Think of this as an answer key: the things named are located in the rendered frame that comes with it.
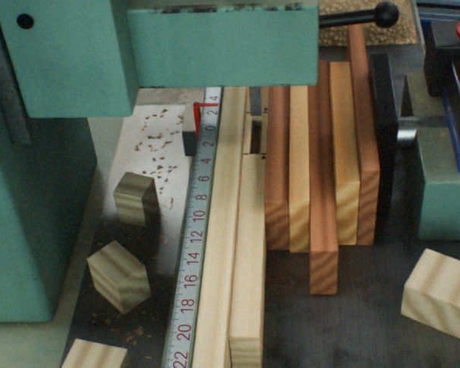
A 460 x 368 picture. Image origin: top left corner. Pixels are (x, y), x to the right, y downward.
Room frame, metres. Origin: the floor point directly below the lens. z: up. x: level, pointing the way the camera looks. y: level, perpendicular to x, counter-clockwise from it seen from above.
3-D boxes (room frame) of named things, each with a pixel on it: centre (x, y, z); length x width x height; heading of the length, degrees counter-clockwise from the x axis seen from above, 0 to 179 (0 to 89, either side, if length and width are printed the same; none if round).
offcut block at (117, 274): (0.46, 0.11, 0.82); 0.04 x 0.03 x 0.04; 40
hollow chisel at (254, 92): (0.51, -0.03, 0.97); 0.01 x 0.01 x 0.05; 83
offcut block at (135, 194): (0.55, 0.09, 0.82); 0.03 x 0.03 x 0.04; 67
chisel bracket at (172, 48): (0.51, -0.01, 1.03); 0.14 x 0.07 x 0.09; 83
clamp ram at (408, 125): (0.47, -0.15, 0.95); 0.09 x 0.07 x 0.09; 173
